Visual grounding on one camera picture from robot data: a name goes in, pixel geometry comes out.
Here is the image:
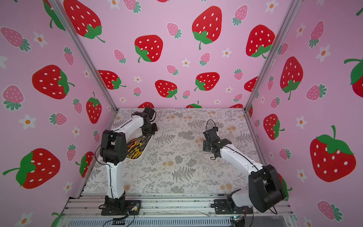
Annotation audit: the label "white plastic storage box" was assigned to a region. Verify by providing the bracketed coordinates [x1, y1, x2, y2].
[126, 135, 152, 160]

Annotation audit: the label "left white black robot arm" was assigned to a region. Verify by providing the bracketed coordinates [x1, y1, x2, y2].
[100, 107, 157, 200]

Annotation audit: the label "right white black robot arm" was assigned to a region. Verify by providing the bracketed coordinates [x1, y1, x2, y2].
[203, 127, 286, 213]

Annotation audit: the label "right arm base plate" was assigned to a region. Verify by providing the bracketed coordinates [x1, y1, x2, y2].
[210, 199, 253, 215]

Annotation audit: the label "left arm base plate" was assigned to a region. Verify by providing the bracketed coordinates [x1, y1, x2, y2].
[98, 196, 141, 216]

